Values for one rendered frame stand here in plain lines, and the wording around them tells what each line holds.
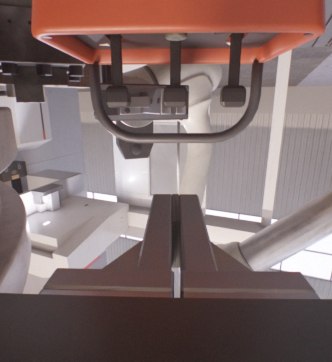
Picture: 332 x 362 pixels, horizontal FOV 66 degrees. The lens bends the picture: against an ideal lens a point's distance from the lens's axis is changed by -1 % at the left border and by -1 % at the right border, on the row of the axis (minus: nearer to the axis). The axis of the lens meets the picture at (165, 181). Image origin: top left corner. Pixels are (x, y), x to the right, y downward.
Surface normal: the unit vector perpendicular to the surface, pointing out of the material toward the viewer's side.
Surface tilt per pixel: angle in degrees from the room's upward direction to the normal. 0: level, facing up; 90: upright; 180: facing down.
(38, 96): 90
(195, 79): 94
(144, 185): 90
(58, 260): 90
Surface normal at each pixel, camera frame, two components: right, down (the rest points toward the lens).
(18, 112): 0.92, 0.11
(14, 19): 0.36, 0.26
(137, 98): -0.64, 0.22
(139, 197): -0.38, 0.26
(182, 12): -0.03, 0.17
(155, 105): -0.94, 0.10
